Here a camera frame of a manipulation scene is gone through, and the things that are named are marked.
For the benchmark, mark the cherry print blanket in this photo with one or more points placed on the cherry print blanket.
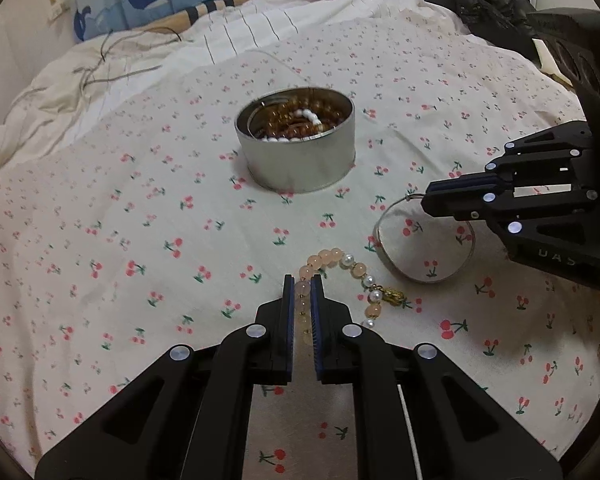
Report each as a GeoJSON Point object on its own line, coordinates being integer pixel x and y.
{"type": "Point", "coordinates": [130, 210]}

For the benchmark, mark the tan black-striped cloth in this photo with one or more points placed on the tan black-striped cloth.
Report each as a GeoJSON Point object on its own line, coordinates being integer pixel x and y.
{"type": "Point", "coordinates": [212, 9]}

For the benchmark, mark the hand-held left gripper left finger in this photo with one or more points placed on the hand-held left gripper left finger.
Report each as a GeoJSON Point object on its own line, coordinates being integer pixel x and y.
{"type": "Point", "coordinates": [288, 310]}

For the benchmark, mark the cream quilt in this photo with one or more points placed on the cream quilt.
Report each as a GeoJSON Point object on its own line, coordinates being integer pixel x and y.
{"type": "Point", "coordinates": [40, 95]}

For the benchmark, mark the thin silver bangle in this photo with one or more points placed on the thin silver bangle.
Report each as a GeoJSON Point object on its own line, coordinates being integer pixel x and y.
{"type": "Point", "coordinates": [405, 274]}

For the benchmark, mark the black jacket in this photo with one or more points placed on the black jacket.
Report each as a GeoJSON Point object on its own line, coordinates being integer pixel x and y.
{"type": "Point", "coordinates": [480, 0]}

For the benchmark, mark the white pinstriped sheet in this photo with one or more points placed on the white pinstriped sheet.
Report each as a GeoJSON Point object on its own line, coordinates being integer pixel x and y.
{"type": "Point", "coordinates": [280, 20]}

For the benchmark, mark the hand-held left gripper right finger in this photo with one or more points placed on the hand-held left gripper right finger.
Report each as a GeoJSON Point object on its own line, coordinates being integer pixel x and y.
{"type": "Point", "coordinates": [315, 320]}

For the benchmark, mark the round metal tin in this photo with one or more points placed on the round metal tin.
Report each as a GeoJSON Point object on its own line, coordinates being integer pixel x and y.
{"type": "Point", "coordinates": [300, 165]}

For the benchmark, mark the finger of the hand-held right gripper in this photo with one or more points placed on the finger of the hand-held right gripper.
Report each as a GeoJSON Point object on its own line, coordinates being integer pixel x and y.
{"type": "Point", "coordinates": [495, 175]}
{"type": "Point", "coordinates": [460, 205]}

